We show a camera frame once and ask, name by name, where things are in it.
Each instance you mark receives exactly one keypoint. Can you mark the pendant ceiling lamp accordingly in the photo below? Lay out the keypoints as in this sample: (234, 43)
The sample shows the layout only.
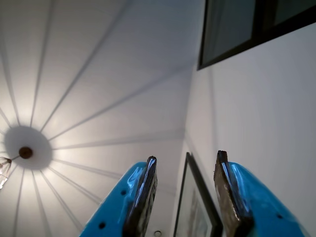
(5, 161)

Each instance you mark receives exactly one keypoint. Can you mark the small round ceiling fixture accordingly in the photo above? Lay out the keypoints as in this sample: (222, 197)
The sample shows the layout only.
(157, 233)

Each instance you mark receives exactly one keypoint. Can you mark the brown round ceiling rose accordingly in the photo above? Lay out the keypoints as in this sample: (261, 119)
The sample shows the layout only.
(25, 152)

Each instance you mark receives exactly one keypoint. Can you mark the black framed window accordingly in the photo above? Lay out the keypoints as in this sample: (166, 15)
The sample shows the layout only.
(258, 17)

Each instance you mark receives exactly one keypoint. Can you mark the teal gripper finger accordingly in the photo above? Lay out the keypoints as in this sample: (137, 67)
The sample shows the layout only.
(259, 209)
(116, 197)

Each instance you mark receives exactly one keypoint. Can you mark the black framed picture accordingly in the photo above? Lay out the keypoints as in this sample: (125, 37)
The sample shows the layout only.
(192, 209)

